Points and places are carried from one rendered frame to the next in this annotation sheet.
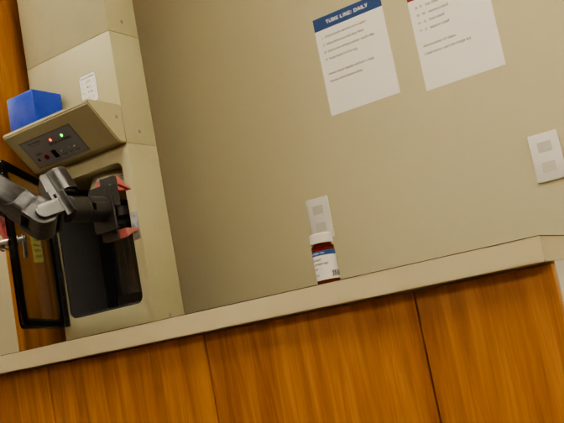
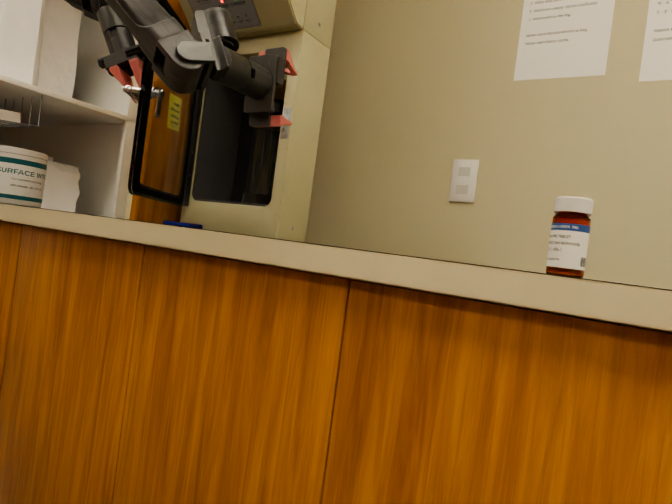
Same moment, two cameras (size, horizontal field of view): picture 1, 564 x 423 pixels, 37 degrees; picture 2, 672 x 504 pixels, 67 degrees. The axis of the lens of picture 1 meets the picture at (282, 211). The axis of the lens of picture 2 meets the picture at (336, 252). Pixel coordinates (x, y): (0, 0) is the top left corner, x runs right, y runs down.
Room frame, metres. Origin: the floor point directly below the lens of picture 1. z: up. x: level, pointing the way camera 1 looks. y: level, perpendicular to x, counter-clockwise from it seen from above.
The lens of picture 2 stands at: (0.93, 0.22, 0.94)
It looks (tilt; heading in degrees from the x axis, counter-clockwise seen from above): 0 degrees down; 0
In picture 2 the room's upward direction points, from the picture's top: 8 degrees clockwise
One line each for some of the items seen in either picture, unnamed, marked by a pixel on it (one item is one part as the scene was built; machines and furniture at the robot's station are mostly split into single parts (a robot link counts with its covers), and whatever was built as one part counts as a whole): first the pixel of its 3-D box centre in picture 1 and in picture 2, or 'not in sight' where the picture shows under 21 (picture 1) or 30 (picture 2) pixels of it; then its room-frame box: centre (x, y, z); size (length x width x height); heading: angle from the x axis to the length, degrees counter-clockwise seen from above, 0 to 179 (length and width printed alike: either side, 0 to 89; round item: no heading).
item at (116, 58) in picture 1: (122, 193); (277, 90); (2.26, 0.42, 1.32); 0.32 x 0.25 x 0.77; 58
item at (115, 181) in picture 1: (116, 194); (279, 74); (1.89, 0.36, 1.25); 0.09 x 0.07 x 0.07; 148
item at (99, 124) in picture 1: (63, 138); (235, 5); (2.10, 0.52, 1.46); 0.32 x 0.11 x 0.10; 58
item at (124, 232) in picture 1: (121, 224); (275, 111); (1.89, 0.36, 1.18); 0.09 x 0.07 x 0.07; 148
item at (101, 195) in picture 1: (96, 209); (252, 80); (1.83, 0.40, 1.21); 0.07 x 0.07 x 0.10; 58
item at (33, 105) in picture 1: (36, 112); not in sight; (2.15, 0.59, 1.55); 0.10 x 0.10 x 0.09; 58
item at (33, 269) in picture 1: (32, 248); (169, 111); (2.07, 0.62, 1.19); 0.30 x 0.01 x 0.40; 178
